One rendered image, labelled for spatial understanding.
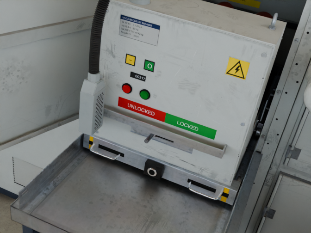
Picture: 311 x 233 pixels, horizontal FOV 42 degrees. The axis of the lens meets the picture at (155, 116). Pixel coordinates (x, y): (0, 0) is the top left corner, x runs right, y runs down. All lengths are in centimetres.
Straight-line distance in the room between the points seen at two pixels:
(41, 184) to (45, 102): 35
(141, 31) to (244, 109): 35
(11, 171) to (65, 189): 106
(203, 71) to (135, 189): 44
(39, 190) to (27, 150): 88
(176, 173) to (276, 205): 55
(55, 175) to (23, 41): 43
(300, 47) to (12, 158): 153
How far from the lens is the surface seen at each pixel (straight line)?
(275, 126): 154
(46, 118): 155
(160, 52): 114
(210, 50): 109
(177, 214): 126
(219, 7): 126
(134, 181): 134
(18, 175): 232
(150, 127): 121
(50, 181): 132
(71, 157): 139
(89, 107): 119
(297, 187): 165
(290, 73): 145
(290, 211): 172
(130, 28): 116
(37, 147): 209
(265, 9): 203
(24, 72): 140
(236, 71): 109
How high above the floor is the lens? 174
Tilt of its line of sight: 32 degrees down
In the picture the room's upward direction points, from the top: 9 degrees clockwise
